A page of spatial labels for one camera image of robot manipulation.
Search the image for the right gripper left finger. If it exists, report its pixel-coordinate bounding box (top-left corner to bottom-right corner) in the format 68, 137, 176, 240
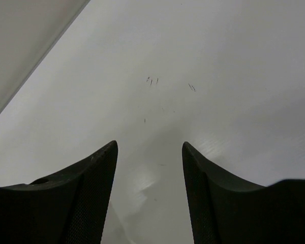
0, 141, 118, 243

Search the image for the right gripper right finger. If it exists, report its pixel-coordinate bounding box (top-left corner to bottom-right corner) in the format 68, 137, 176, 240
182, 142, 305, 243

